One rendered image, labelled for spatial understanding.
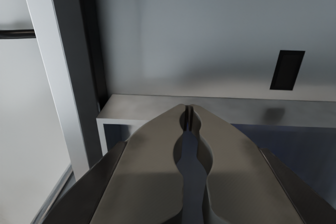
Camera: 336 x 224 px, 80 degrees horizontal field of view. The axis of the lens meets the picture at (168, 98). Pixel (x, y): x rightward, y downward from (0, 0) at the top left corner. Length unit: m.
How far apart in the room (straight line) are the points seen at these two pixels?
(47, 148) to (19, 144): 0.19
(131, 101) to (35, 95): 1.29
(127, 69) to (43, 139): 1.47
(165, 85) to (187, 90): 0.02
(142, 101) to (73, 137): 0.08
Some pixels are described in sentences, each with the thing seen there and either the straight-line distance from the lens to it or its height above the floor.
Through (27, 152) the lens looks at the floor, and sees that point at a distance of 1.76.
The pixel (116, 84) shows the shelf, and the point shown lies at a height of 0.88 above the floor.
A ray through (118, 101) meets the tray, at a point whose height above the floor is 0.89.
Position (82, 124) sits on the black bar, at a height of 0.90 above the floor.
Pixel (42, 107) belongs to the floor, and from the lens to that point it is 1.45.
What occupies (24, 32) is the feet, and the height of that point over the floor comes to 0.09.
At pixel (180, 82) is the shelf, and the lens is 0.15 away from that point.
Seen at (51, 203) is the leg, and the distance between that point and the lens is 0.65.
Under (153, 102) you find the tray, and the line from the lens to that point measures 0.15.
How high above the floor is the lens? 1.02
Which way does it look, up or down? 62 degrees down
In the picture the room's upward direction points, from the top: 173 degrees counter-clockwise
